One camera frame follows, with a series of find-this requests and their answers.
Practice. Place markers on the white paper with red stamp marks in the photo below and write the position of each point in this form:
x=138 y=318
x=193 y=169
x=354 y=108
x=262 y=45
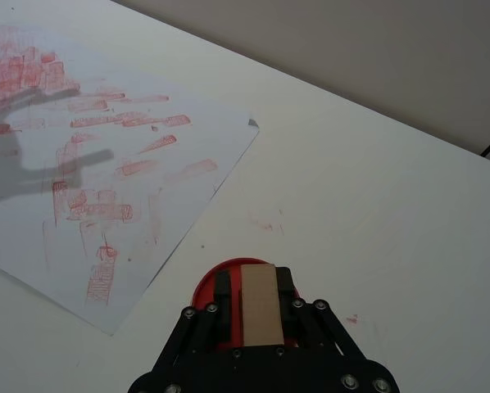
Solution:
x=155 y=172

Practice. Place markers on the brown wooden stamp block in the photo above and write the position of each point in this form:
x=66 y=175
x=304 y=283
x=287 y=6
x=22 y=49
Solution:
x=261 y=307

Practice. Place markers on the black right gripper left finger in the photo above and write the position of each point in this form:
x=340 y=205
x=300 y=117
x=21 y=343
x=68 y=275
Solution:
x=223 y=311

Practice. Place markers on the round red ink pad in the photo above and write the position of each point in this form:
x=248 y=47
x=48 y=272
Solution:
x=205 y=283

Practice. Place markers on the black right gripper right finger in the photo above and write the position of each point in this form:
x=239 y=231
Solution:
x=285 y=286

